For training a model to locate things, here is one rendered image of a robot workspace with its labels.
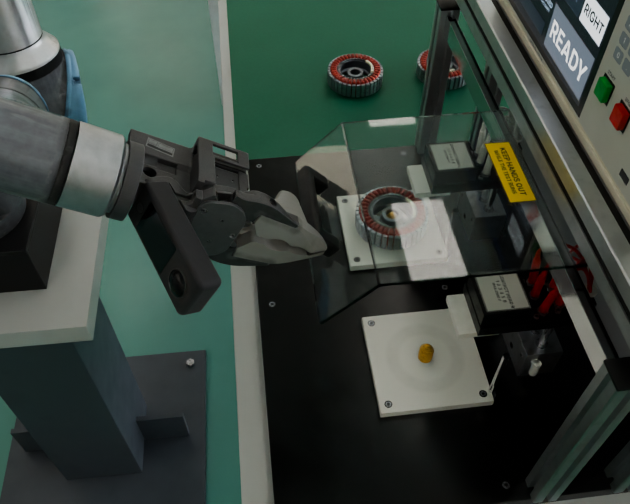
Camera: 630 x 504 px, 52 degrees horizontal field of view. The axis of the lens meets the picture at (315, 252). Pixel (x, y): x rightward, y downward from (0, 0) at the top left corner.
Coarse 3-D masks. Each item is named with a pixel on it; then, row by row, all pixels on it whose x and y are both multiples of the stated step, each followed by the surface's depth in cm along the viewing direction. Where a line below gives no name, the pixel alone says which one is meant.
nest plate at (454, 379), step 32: (384, 320) 92; (416, 320) 92; (448, 320) 92; (384, 352) 89; (416, 352) 89; (448, 352) 89; (384, 384) 86; (416, 384) 86; (448, 384) 86; (480, 384) 86; (384, 416) 84
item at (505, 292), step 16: (464, 288) 82; (480, 288) 79; (496, 288) 79; (512, 288) 79; (528, 288) 82; (544, 288) 82; (448, 304) 82; (464, 304) 82; (480, 304) 77; (496, 304) 77; (512, 304) 77; (528, 304) 77; (464, 320) 80; (480, 320) 78; (496, 320) 77; (512, 320) 78; (528, 320) 78; (544, 320) 78; (560, 320) 78; (464, 336) 80; (544, 336) 83
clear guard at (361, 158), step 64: (384, 128) 76; (448, 128) 76; (512, 128) 76; (384, 192) 69; (448, 192) 69; (320, 256) 69; (384, 256) 63; (448, 256) 63; (512, 256) 63; (576, 256) 63; (320, 320) 65
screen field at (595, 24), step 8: (568, 0) 66; (576, 0) 65; (584, 0) 63; (592, 0) 62; (576, 8) 65; (584, 8) 63; (592, 8) 62; (600, 8) 61; (584, 16) 64; (592, 16) 62; (600, 16) 61; (584, 24) 64; (592, 24) 62; (600, 24) 61; (592, 32) 62; (600, 32) 61; (600, 40) 61
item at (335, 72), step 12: (336, 60) 132; (348, 60) 133; (360, 60) 133; (372, 60) 132; (336, 72) 130; (348, 72) 131; (360, 72) 131; (372, 72) 130; (336, 84) 129; (348, 84) 128; (360, 84) 128; (372, 84) 128; (348, 96) 130; (360, 96) 130
